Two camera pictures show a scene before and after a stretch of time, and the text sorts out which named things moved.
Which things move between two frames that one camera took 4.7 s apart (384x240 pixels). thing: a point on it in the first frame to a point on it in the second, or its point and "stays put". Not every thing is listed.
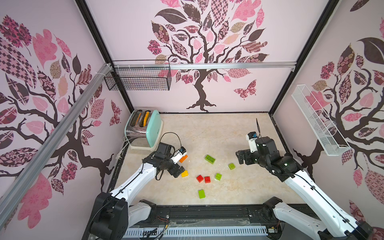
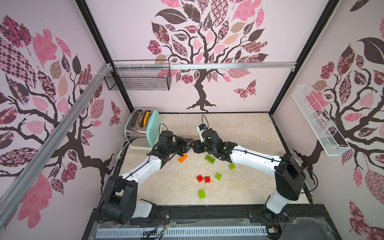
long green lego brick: (210, 159) stays put
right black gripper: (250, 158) to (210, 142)
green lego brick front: (201, 194) stays put
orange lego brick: (182, 159) stays put
